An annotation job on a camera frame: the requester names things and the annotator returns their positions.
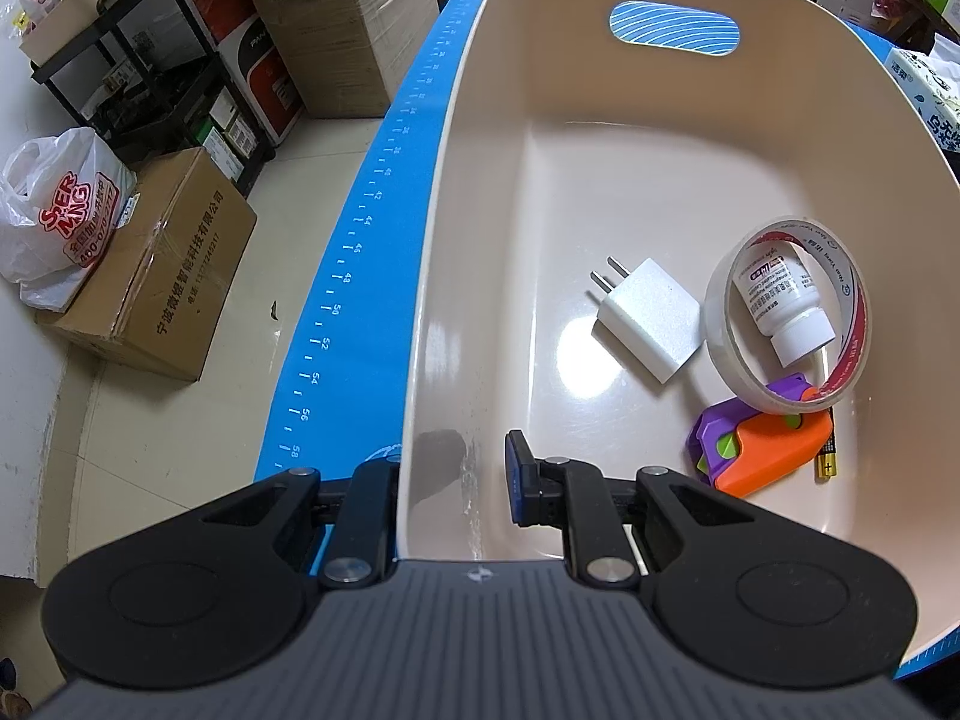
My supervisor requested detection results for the purple orange toy knife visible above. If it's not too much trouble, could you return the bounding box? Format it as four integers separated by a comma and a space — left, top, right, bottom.
686, 398, 835, 497

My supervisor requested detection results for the blue silicone mat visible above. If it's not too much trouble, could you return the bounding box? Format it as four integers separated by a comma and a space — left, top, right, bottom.
252, 0, 960, 680

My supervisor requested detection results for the white charger plug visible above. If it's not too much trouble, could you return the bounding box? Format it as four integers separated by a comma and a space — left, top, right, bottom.
590, 257, 703, 383

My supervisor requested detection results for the clear tape roll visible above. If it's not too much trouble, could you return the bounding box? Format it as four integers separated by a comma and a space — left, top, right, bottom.
701, 218, 872, 415

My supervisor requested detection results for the yellow black battery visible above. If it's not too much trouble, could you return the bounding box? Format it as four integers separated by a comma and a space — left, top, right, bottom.
814, 433, 836, 484

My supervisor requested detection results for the white medicine bottle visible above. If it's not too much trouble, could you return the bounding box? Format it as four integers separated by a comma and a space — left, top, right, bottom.
734, 241, 836, 367

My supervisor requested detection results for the beige plastic storage bin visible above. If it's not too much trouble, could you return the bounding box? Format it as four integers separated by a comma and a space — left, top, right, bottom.
394, 0, 960, 662

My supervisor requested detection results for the brown cardboard box on floor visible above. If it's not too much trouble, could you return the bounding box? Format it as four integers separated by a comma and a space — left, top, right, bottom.
37, 148, 257, 382

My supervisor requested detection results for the white red plastic bag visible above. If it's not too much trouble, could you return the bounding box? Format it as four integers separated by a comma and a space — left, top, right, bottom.
2, 127, 137, 314

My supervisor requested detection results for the large stacked cardboard box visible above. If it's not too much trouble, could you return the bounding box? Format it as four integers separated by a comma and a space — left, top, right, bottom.
252, 0, 439, 119

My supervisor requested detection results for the black metal shelf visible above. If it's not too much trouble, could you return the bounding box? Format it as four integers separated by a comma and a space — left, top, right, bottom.
31, 0, 275, 195

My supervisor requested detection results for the white tissue pack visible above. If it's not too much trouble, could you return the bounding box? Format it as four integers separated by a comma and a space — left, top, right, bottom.
885, 34, 960, 174

